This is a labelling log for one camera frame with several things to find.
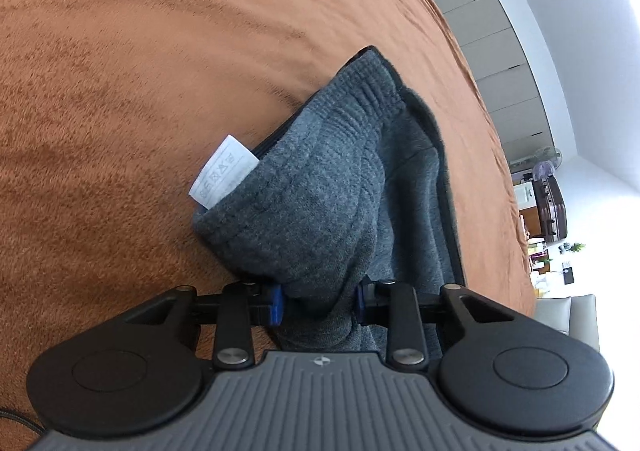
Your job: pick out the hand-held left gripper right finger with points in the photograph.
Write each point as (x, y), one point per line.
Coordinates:
(359, 305)

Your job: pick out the standing fan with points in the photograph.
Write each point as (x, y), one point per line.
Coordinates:
(547, 161)

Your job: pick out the grey knit pants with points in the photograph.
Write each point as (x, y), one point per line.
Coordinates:
(310, 191)

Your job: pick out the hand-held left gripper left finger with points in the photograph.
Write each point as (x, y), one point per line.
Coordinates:
(274, 311)

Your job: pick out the beige wardrobe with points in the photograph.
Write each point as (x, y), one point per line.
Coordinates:
(500, 56)

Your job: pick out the small potted plant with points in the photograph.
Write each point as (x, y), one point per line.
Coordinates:
(575, 247)

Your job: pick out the brown fleece blanket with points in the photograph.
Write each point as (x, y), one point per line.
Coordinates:
(125, 81)

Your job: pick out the brown suitcase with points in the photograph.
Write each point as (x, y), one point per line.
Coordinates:
(550, 208)

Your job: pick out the grey padded headboard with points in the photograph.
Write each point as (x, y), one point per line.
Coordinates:
(575, 316)

